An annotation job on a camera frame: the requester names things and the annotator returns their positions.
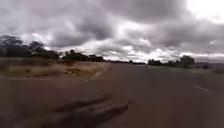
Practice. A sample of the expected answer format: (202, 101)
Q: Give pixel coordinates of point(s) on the row of distant trees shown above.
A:
(173, 62)

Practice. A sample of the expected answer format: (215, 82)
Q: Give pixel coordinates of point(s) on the row of dark trees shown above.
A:
(36, 51)

